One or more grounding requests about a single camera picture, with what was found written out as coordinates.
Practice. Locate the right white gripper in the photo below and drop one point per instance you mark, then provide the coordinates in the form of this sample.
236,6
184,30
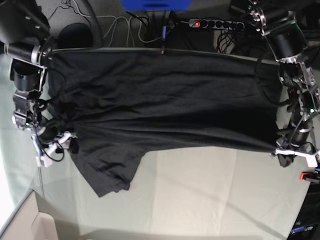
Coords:
54,150

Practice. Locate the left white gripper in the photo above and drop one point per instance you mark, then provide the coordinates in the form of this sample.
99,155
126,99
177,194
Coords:
292,144

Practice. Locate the black t-shirt with colourful print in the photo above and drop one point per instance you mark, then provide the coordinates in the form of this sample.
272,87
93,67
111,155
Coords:
124,104

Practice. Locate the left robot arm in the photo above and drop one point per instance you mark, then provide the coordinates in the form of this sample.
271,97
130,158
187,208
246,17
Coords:
276,22

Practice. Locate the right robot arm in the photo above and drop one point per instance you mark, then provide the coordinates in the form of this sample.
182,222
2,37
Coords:
25,37

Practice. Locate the right orange-black table clamp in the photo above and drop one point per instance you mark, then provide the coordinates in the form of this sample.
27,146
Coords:
312,177

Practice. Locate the beige bin at corner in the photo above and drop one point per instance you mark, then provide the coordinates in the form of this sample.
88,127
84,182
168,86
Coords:
28,223

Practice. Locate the grey-green table cloth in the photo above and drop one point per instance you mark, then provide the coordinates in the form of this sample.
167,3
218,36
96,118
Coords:
206,193

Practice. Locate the black round stool seat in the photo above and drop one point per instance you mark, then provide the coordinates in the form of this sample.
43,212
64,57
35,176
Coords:
75,35

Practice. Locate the blue box at top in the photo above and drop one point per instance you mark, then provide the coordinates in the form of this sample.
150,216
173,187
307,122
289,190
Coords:
135,5

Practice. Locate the black power strip red switch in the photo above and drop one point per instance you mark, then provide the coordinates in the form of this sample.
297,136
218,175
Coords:
216,24

